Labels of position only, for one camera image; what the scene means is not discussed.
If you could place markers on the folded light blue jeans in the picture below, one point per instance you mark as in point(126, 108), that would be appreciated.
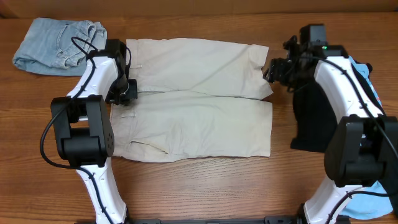
point(57, 47)

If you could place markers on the black garment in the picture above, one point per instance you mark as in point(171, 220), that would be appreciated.
point(338, 115)

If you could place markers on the light blue shirt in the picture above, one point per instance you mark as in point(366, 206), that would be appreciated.
point(366, 207)

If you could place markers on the beige khaki shorts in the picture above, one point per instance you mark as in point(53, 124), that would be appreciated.
point(196, 98)

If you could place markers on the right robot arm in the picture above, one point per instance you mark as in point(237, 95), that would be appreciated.
point(311, 42)

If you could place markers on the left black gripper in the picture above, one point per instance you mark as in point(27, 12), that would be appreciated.
point(125, 94)

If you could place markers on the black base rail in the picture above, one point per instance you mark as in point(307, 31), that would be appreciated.
point(211, 221)

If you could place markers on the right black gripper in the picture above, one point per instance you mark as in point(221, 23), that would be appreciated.
point(277, 73)

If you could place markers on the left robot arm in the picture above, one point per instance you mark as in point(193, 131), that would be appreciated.
point(83, 131)

